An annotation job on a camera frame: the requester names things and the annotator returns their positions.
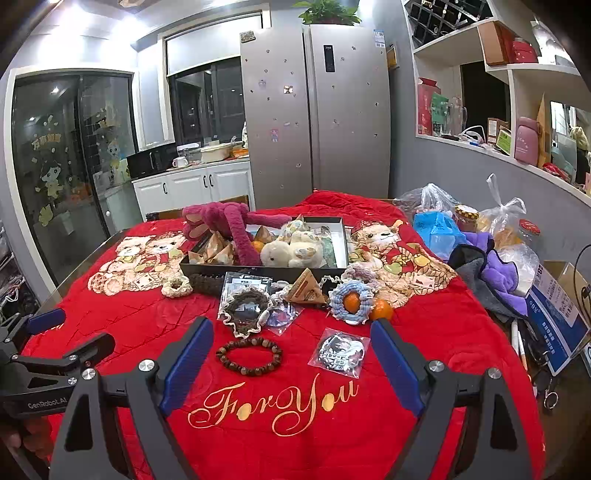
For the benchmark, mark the clear bag of bread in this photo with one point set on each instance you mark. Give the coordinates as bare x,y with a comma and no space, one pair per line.
503,221

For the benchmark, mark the cream casserole pot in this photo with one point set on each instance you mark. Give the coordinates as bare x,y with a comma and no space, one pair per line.
217,152

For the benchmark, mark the small red box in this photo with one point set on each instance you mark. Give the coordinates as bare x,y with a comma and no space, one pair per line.
524,51

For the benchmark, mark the white wall shelf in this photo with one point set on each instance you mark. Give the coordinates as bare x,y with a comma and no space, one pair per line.
521,74

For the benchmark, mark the white kitchen cabinet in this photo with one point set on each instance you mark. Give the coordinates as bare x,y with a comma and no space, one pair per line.
184,184

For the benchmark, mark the pink bottle bag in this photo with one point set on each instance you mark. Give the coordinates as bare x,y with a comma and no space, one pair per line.
527,141

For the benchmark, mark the black shallow box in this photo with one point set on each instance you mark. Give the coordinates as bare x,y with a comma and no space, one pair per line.
217,269

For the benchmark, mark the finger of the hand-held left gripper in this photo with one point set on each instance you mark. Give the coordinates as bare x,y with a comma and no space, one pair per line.
46,321
69,355

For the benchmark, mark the dark knitted band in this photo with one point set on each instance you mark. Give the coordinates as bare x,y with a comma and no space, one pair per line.
207,285

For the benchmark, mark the blue and white cardboard box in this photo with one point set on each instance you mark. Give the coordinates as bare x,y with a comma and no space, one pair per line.
554,314

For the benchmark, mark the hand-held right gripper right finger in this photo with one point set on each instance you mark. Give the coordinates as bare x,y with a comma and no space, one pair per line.
397,369

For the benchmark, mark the pink plush toy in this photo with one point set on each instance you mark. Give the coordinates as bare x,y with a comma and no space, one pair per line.
207,217

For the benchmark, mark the grey cloth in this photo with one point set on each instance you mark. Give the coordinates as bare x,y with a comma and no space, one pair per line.
466,263

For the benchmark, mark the small brown plush bear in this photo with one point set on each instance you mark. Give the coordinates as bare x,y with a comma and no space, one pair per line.
207,244

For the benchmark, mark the tall red gift box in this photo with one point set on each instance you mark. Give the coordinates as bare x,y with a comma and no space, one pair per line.
425,110

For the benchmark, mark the white pen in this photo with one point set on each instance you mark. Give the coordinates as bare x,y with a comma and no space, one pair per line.
522,350
514,341

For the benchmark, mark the green paper box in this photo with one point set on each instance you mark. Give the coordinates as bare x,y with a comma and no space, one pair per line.
439,115

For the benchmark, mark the clear packet with blue badge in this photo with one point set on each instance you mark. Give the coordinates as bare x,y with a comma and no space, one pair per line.
281,318

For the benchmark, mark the person's left hand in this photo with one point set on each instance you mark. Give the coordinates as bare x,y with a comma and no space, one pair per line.
25,438

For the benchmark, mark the clear glass pitcher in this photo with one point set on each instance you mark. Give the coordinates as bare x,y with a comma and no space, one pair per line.
457,117

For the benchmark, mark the blue crochet scrunchie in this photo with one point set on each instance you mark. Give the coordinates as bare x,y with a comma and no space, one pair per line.
337,295

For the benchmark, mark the green framed sign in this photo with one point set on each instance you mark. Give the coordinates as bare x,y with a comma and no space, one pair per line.
505,141

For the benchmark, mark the clear packet of round badges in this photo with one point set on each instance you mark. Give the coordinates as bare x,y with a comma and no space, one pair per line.
339,353

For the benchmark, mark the blue plastic bag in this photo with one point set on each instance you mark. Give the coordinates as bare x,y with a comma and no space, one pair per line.
438,230

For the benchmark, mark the jar with red lid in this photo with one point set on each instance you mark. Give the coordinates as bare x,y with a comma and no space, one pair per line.
530,227

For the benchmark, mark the green flat packet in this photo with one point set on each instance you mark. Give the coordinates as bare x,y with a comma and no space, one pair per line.
328,251

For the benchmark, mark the beige triangular packet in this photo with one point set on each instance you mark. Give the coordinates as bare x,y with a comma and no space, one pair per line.
225,254

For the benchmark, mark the clear plastic bag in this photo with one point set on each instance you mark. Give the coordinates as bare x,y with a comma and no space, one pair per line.
429,196

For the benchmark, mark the cream crochet scrunchie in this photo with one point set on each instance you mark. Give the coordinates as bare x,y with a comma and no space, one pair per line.
166,288

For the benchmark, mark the lavender scrunchie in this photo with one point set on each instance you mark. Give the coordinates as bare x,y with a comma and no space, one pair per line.
362,273

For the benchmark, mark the white mug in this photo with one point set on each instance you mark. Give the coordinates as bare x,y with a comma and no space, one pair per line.
181,161

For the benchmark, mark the white lace scrunchie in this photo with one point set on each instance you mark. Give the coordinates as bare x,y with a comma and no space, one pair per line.
325,278

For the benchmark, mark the dark kitchen window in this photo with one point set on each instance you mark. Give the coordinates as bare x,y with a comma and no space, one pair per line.
207,101

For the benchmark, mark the red printed blanket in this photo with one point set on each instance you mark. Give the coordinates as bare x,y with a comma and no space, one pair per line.
138,323

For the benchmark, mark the green potted plant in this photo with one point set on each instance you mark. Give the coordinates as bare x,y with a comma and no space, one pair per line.
328,11

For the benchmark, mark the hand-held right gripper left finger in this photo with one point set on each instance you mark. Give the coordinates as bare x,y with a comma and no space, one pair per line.
189,364

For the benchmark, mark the glass sliding door with stickers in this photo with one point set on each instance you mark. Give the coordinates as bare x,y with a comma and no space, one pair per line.
55,138

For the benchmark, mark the white plush rabbit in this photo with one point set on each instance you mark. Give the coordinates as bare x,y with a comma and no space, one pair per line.
277,254

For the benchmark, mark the brown flat box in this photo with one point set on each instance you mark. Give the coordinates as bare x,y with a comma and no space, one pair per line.
491,44

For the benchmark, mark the brown triangular carton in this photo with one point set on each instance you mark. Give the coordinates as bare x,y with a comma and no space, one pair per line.
302,288

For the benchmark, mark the black microwave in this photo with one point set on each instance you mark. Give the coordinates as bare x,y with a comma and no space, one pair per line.
147,164

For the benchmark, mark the purple cloth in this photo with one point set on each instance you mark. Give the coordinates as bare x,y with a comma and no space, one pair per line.
498,272

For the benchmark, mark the silver double-door fridge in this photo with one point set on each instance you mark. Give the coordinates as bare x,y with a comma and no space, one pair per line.
323,138

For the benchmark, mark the orange mandarin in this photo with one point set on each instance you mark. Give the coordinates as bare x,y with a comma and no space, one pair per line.
256,244
381,310
352,302

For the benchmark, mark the jar with checkered lid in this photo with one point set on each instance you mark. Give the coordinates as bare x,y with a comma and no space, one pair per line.
466,214

